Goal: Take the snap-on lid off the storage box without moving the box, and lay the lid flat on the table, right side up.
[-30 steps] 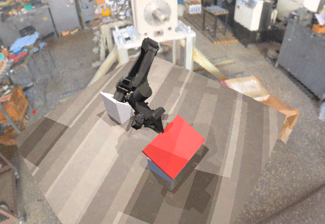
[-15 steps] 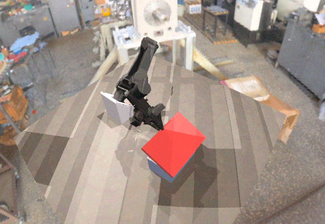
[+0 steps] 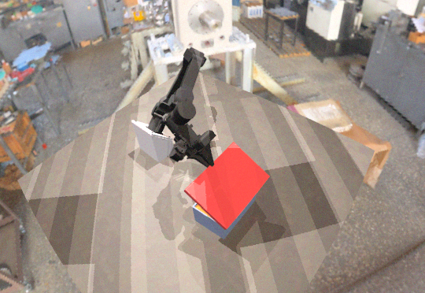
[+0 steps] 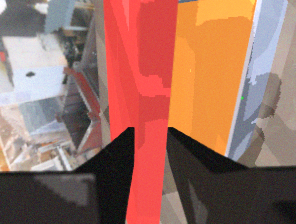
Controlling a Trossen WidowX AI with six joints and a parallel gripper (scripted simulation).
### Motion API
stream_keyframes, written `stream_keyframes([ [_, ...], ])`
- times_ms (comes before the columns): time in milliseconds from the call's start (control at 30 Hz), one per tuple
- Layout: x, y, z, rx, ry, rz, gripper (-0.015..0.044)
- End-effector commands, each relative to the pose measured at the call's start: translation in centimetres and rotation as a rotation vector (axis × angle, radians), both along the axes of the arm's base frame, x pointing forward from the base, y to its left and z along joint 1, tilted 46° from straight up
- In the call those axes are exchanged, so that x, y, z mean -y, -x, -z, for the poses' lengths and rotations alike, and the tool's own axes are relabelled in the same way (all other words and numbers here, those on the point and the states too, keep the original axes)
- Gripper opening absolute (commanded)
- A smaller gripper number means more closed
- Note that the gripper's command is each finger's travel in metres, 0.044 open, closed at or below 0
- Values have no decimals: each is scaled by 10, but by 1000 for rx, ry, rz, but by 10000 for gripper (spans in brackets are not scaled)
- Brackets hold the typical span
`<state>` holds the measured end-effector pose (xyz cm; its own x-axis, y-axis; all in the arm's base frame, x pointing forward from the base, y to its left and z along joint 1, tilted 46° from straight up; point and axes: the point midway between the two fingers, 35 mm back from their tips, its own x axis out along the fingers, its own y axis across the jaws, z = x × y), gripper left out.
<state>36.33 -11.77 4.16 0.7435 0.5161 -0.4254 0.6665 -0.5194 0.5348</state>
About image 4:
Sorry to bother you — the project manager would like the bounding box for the blue open box with yellow inside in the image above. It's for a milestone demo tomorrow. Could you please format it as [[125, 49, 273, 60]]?
[[168, 0, 288, 162]]

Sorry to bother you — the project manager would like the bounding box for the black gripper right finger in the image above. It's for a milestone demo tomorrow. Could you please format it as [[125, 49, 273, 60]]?
[[166, 127, 296, 224]]

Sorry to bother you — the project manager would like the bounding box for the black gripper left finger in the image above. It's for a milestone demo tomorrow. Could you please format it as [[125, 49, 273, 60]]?
[[0, 127, 135, 224]]

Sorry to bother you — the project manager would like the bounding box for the red box lid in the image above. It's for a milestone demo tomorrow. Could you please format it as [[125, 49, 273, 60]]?
[[103, 0, 179, 224]]

